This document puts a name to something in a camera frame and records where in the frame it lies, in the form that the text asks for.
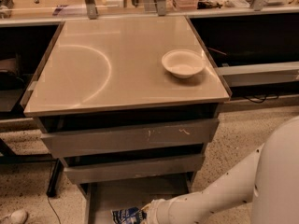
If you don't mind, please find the blue chip bag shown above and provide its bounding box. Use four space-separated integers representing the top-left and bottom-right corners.
111 207 147 224

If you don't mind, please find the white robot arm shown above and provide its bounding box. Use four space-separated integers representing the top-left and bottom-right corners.
147 117 299 224

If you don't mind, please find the grey drawer cabinet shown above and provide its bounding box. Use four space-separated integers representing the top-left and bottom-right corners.
19 15 233 224

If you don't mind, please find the grey top drawer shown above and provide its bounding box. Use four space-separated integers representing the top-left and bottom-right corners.
41 119 220 158

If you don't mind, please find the grey middle drawer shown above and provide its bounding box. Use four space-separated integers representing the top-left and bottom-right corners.
64 153 204 184

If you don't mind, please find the grey open bottom drawer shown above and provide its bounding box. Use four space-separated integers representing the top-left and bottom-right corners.
84 173 194 224

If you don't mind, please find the white bowl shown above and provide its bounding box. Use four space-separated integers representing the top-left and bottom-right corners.
162 49 205 78

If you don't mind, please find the grey side shelf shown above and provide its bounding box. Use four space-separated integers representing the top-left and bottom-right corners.
216 62 299 87

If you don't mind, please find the black table leg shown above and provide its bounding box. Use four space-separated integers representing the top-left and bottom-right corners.
46 160 64 198

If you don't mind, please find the white shoe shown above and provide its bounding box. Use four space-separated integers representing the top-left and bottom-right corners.
0 210 28 224

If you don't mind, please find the grey metal bracket left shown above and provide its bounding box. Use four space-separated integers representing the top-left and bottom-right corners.
84 0 98 20

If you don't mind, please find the black floor cable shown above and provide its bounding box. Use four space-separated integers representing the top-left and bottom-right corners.
46 165 62 224

